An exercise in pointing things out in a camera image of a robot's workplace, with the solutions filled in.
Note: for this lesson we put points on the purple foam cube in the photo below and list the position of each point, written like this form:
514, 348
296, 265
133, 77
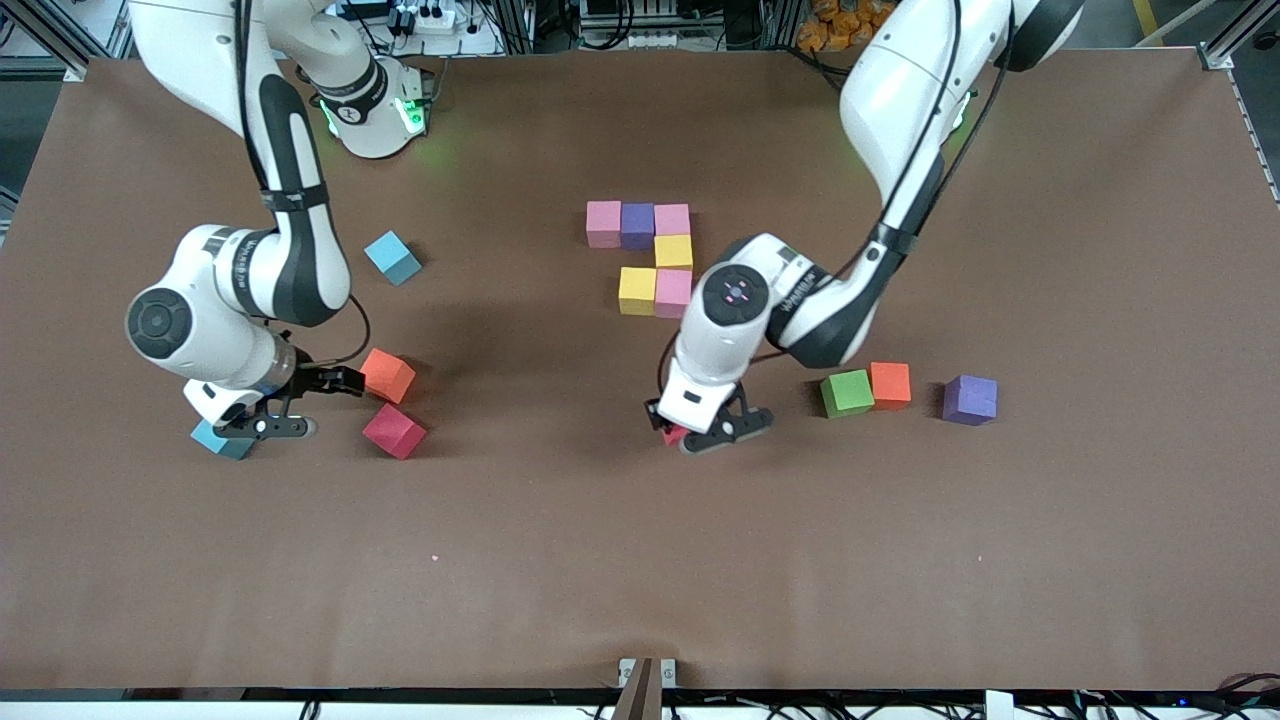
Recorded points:
637, 226
969, 400

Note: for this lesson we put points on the green foam cube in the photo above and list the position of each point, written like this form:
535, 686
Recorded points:
847, 393

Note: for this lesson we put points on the white power strip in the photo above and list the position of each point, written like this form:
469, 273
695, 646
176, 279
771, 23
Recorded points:
432, 18
655, 40

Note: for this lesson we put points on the orange snack bags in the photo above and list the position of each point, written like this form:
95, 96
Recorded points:
840, 25

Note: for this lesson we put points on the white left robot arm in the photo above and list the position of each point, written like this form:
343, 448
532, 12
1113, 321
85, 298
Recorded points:
900, 100

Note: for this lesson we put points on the aluminium frame profile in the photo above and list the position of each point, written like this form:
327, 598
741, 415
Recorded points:
1235, 35
60, 45

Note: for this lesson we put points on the orange foam cube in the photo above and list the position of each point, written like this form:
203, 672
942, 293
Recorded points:
892, 385
390, 378

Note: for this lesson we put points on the metal bracket with brown post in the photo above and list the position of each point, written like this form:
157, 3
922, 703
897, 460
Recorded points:
640, 690

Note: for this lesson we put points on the blue foam cube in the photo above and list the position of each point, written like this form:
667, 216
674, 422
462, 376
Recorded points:
390, 258
225, 447

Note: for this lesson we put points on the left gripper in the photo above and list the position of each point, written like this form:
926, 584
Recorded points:
657, 412

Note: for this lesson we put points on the red foam cube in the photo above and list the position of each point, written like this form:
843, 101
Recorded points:
675, 436
393, 431

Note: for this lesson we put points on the pink foam cube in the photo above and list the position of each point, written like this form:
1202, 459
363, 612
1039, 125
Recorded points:
672, 294
603, 224
672, 220

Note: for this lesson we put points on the yellow foam cube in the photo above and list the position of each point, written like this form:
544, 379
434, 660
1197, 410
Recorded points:
637, 291
674, 252

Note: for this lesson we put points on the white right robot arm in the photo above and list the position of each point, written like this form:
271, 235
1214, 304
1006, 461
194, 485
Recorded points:
290, 270

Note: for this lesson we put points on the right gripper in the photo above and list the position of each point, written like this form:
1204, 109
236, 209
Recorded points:
312, 380

